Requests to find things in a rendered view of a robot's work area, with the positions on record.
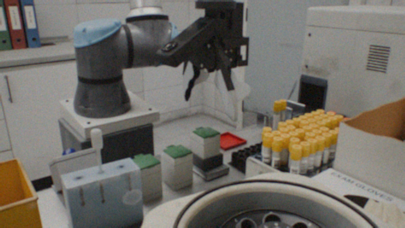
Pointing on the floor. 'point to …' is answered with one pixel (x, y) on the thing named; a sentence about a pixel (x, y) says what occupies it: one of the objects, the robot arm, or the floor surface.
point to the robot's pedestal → (111, 142)
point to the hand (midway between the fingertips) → (205, 112)
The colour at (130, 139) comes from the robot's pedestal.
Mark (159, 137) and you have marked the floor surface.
